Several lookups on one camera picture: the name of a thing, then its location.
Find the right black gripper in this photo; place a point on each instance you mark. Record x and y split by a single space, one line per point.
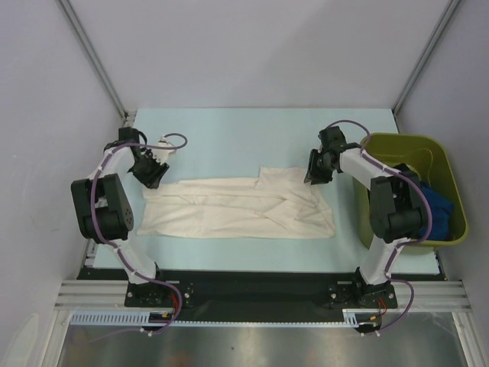
312 173

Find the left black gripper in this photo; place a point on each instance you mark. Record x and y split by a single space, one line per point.
152 180

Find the cream white t shirt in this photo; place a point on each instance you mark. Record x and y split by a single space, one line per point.
276 204

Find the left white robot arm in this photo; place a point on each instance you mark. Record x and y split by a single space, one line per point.
103 210

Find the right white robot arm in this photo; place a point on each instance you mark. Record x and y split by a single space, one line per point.
398 209

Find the black t shirt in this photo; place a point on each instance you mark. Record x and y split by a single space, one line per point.
406 171

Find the olive green plastic bin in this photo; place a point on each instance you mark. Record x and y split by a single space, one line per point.
426 157

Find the blue t shirt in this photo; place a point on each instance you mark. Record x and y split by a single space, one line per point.
441 210

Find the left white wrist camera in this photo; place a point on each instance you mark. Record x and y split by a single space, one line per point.
163 149

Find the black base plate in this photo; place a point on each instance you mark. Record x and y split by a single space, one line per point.
257 297

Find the white slotted cable duct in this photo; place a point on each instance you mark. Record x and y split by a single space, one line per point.
149 319

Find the left aluminium corner post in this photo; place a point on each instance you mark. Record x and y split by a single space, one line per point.
86 45

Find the aluminium corner post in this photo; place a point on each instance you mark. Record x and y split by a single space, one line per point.
86 45
438 32

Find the right aluminium corner post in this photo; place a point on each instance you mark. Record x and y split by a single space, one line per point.
438 32

